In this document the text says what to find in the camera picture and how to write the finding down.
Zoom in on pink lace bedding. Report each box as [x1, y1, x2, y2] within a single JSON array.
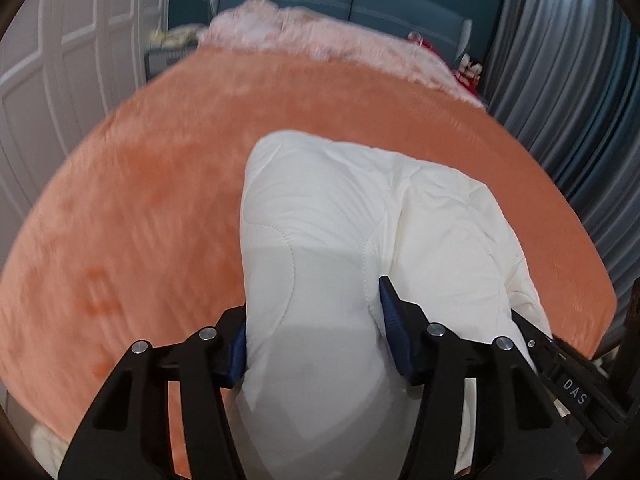
[[197, 0, 488, 108]]

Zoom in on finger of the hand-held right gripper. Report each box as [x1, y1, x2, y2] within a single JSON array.
[[511, 310, 555, 357]]

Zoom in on grey nightstand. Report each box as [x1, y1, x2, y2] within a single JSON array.
[[145, 42, 201, 81]]

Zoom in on white wardrobe doors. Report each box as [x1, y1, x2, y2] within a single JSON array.
[[0, 0, 173, 221]]

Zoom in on orange plush blanket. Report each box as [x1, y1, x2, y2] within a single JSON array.
[[0, 50, 618, 476]]

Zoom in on grey curtain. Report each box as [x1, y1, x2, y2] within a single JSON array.
[[480, 0, 640, 361]]

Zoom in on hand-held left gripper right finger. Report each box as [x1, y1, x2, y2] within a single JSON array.
[[378, 276, 586, 480]]

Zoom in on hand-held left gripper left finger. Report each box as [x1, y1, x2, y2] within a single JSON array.
[[57, 305, 249, 480]]

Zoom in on red and white cloth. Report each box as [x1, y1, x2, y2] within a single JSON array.
[[407, 32, 486, 100]]

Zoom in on cream cloth pile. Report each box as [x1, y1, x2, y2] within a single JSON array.
[[150, 25, 207, 52]]

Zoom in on white fluffy cloth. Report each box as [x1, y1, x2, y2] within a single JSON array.
[[30, 422, 69, 469]]

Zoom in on white padded jacket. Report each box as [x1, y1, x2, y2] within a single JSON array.
[[227, 130, 553, 480]]

